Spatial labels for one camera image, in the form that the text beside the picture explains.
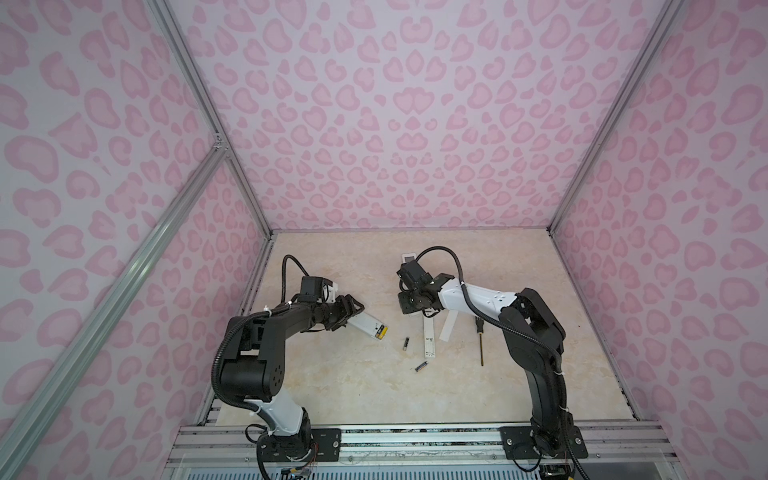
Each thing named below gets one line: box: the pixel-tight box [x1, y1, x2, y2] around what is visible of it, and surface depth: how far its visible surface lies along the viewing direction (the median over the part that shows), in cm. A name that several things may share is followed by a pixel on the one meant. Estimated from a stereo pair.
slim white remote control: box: [424, 317, 436, 359], surface depth 92 cm
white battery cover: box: [439, 310, 459, 342], surface depth 94 cm
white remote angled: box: [347, 312, 389, 341], surface depth 94 cm
